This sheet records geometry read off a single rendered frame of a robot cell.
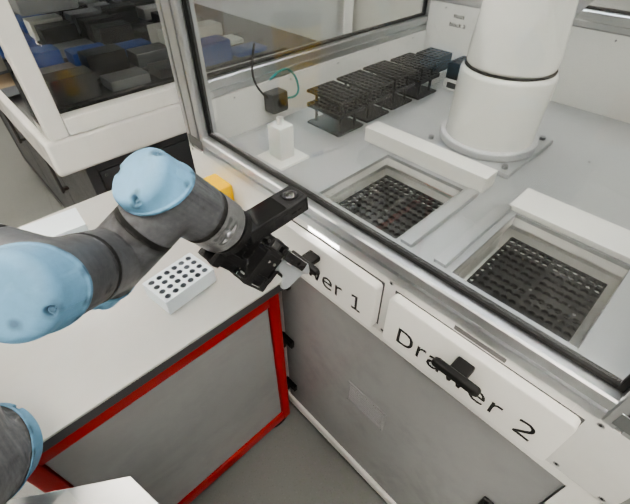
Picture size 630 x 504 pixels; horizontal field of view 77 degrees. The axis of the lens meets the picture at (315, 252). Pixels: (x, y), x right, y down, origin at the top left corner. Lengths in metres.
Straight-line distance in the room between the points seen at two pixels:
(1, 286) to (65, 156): 0.98
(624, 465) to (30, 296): 0.65
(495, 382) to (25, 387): 0.78
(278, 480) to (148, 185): 1.20
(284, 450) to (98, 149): 1.12
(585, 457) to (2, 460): 0.74
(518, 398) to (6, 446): 0.67
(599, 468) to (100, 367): 0.80
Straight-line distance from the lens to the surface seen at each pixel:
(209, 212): 0.48
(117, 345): 0.87
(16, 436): 0.69
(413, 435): 0.98
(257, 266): 0.58
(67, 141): 1.31
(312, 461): 1.49
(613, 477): 0.69
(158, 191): 0.43
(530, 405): 0.62
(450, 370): 0.61
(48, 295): 0.35
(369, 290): 0.67
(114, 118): 1.33
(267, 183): 0.79
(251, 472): 1.50
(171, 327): 0.86
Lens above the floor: 1.41
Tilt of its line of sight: 43 degrees down
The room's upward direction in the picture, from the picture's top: straight up
